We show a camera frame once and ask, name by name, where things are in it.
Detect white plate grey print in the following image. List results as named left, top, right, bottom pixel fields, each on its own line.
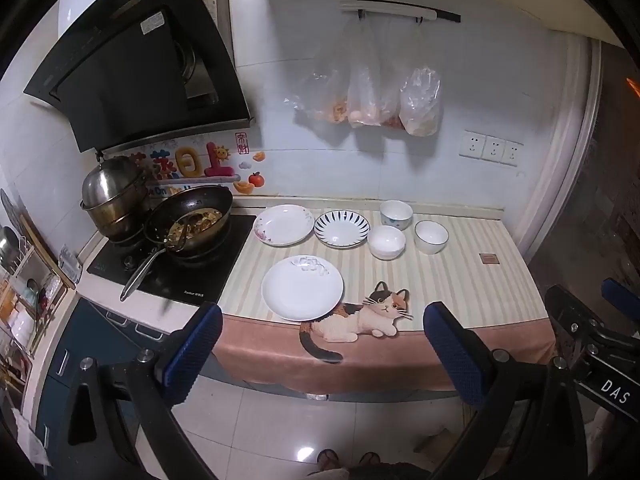
left=261, top=255, right=345, bottom=322

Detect kitchen storage rack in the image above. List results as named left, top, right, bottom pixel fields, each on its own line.
left=0, top=190, right=78, bottom=411

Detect blue striped plate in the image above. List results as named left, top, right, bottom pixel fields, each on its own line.
left=314, top=208, right=371, bottom=249

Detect wall hook rail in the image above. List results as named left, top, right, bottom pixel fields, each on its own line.
left=341, top=0, right=461, bottom=23

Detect colourful wall stickers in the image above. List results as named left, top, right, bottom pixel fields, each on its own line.
left=125, top=132, right=266, bottom=197

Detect black range hood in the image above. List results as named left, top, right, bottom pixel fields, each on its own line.
left=23, top=0, right=256, bottom=153

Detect striped cat print mat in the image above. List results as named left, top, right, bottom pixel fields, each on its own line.
left=212, top=205, right=558, bottom=396

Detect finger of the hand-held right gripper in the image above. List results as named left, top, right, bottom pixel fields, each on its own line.
left=544, top=284, right=618, bottom=376
left=601, top=277, right=640, bottom=338

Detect grey plastic packet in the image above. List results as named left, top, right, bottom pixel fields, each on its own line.
left=59, top=245, right=82, bottom=284

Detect plain white bowl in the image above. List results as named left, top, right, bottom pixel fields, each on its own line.
left=368, top=225, right=406, bottom=261

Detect black gas stove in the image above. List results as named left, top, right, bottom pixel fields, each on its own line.
left=86, top=214, right=257, bottom=305

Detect black wok with food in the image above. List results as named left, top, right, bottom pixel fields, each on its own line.
left=120, top=185, right=234, bottom=302

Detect white bowl with floral print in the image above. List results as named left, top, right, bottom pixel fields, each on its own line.
left=379, top=200, right=414, bottom=231

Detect white bowl with blue rim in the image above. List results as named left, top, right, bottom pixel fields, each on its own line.
left=414, top=220, right=449, bottom=256

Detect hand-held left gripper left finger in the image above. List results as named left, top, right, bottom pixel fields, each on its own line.
left=47, top=301, right=224, bottom=480

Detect stainless steel stacked pot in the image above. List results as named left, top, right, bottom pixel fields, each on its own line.
left=80, top=155, right=151, bottom=241

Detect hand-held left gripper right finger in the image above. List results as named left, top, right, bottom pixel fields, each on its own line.
left=422, top=301, right=588, bottom=480

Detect white plate red floral print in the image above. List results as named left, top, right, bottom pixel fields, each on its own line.
left=252, top=204, right=316, bottom=247

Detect clear plastic bag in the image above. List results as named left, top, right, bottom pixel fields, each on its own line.
left=347, top=25, right=402, bottom=129
left=285, top=15, right=351, bottom=123
left=400, top=25, right=442, bottom=137

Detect glass sliding door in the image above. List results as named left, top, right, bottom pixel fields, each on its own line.
left=520, top=35, right=640, bottom=291

